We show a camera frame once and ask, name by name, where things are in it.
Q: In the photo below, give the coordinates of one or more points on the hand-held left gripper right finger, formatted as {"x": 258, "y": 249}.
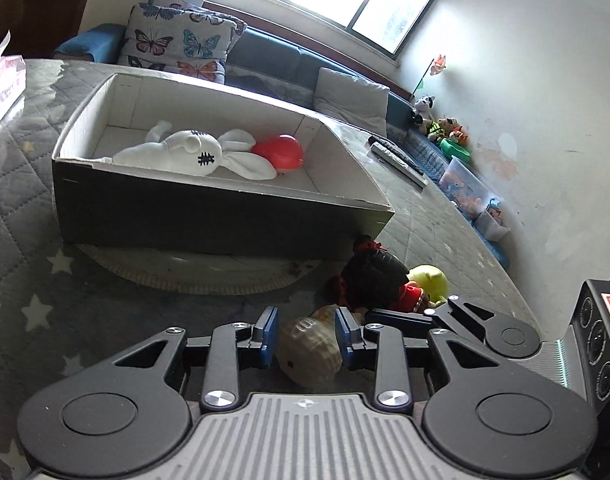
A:
{"x": 343, "y": 335}

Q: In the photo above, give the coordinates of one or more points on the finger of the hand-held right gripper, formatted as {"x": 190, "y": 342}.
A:
{"x": 400, "y": 321}

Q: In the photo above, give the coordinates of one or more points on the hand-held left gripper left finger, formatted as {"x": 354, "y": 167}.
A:
{"x": 271, "y": 332}

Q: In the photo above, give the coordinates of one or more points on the beige walnut-shaped toy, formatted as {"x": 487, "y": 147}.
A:
{"x": 310, "y": 345}

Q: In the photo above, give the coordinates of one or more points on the yellow-green round toy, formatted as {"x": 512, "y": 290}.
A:
{"x": 430, "y": 280}

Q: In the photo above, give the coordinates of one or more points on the black-haired doll figure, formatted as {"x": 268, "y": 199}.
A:
{"x": 380, "y": 270}

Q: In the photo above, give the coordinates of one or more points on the black cardboard box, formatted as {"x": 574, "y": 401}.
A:
{"x": 185, "y": 215}

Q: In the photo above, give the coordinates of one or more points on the round grey turntable mat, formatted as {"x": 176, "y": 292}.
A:
{"x": 210, "y": 280}

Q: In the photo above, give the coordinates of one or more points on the small clear plastic bin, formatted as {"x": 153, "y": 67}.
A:
{"x": 492, "y": 222}

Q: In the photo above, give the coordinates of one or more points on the large clear plastic bin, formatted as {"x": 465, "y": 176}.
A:
{"x": 465, "y": 185}

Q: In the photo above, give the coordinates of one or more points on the white remote control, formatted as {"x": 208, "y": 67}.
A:
{"x": 392, "y": 157}

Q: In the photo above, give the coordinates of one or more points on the green plastic bowl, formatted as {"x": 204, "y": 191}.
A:
{"x": 455, "y": 151}

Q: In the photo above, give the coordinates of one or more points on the red round toy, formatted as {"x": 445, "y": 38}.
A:
{"x": 285, "y": 152}

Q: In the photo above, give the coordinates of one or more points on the black remote control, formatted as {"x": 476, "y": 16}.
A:
{"x": 382, "y": 139}

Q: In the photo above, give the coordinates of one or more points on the orange plush toy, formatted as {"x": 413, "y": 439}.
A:
{"x": 457, "y": 136}

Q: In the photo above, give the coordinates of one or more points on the green and yellow plush toy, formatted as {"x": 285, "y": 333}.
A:
{"x": 437, "y": 129}

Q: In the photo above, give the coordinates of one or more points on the white plush rabbit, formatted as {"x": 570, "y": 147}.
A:
{"x": 175, "y": 152}

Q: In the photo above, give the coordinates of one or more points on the black and white plush toy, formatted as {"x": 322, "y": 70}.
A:
{"x": 425, "y": 105}

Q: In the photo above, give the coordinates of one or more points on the grey cushion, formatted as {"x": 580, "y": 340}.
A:
{"x": 350, "y": 97}

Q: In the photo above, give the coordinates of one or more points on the orange flower decoration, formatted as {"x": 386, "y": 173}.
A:
{"x": 439, "y": 64}

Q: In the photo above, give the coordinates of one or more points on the blue sofa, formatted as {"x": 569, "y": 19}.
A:
{"x": 280, "y": 55}

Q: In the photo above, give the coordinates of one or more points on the butterfly print pillow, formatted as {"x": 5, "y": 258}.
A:
{"x": 180, "y": 40}

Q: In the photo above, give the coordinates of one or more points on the white soft tissue pack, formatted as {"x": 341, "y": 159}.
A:
{"x": 2, "y": 85}

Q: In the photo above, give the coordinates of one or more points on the brown wooden door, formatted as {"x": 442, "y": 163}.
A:
{"x": 50, "y": 10}

